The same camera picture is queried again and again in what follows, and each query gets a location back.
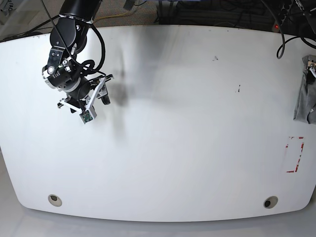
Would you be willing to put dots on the right table grommet hole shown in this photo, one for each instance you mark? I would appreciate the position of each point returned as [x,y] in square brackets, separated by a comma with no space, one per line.
[270,202]

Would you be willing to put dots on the white power strip red light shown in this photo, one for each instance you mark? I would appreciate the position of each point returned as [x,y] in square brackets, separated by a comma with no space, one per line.
[281,13]

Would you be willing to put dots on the table grommet hole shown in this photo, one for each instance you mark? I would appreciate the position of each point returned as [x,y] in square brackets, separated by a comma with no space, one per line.
[55,200]
[270,202]

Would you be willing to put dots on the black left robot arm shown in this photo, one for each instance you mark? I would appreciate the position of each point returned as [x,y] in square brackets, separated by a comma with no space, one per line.
[307,20]

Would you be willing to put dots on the left table grommet hole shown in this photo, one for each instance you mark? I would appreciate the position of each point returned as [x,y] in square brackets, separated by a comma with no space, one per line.
[55,200]

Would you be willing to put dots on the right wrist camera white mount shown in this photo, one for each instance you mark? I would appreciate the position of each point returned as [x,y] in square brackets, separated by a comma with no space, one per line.
[88,113]

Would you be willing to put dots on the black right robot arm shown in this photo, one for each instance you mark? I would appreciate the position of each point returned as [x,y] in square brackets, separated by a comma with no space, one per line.
[68,38]

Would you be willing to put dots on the grey T-shirt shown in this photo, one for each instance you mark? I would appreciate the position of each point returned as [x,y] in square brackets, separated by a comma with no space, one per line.
[305,109]

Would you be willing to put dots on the red tape rectangle marking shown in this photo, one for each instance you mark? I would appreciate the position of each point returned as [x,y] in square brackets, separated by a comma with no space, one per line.
[293,153]

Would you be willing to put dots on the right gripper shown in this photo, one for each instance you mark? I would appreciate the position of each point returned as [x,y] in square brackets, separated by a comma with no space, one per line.
[77,96]

